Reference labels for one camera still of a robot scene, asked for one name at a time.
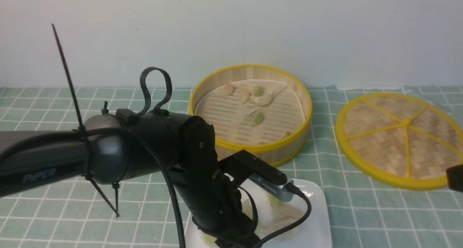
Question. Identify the white square plate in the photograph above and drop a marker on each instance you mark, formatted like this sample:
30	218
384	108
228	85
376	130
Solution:
315	232

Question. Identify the woven bamboo steamer lid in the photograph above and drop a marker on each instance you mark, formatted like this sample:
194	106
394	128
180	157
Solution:
399	140

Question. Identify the white steamer liner cloth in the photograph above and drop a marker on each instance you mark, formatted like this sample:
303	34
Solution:
283	116

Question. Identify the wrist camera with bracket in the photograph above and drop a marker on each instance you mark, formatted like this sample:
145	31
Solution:
243	166

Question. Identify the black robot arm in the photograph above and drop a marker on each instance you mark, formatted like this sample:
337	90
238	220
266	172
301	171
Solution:
111	149

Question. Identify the pink dumpling in steamer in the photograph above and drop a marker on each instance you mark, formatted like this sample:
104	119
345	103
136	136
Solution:
227	90

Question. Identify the green dumpling plate top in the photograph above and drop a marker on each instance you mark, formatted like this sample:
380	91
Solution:
274	202

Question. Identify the green checkered tablecloth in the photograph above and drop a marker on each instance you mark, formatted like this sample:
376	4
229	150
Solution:
71	214

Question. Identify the dark object right edge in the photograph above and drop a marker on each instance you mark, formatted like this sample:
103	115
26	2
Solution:
454	177

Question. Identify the bamboo steamer basket yellow rim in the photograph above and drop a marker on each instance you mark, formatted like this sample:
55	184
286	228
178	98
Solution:
276	153

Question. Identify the white dumpling plate right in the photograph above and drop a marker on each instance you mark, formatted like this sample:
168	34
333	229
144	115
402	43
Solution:
282	216

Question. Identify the black cable tie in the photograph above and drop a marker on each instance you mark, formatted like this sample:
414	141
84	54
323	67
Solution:
72	96

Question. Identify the green dumpling steamer front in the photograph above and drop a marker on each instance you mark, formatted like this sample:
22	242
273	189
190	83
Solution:
255	118

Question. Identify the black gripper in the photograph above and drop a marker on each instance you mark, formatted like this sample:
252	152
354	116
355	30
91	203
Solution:
218	212

